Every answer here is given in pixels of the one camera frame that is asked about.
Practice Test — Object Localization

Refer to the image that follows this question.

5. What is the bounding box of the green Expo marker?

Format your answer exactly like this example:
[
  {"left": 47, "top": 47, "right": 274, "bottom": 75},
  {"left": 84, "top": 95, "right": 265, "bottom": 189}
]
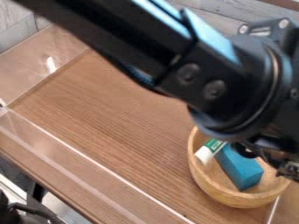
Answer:
[{"left": 194, "top": 138, "right": 227, "bottom": 165}]

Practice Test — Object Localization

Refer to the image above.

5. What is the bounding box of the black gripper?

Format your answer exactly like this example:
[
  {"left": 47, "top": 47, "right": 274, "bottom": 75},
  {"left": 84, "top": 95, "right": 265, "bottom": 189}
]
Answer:
[{"left": 233, "top": 131, "right": 299, "bottom": 183}]

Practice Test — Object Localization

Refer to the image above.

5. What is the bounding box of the brown wooden bowl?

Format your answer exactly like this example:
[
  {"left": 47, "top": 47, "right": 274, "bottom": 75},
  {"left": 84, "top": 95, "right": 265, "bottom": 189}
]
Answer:
[{"left": 187, "top": 127, "right": 291, "bottom": 209}]

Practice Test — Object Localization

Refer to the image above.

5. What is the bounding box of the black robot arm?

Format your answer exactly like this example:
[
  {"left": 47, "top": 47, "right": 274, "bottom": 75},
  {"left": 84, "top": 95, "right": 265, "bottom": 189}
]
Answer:
[{"left": 14, "top": 0, "right": 299, "bottom": 182}]

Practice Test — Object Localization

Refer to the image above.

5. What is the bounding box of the black cable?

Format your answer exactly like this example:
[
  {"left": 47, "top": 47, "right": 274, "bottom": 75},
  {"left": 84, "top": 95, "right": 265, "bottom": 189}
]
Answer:
[{"left": 7, "top": 202, "right": 60, "bottom": 224}]

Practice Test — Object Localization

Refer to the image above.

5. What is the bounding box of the black metal table leg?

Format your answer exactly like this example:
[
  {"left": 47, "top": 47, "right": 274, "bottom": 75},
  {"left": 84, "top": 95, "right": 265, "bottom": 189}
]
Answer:
[{"left": 32, "top": 183, "right": 47, "bottom": 202}]

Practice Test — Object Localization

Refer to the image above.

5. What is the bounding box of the blue foam block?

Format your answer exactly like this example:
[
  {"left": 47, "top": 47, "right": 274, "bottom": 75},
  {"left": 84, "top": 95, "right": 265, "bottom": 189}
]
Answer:
[{"left": 215, "top": 143, "right": 265, "bottom": 192}]

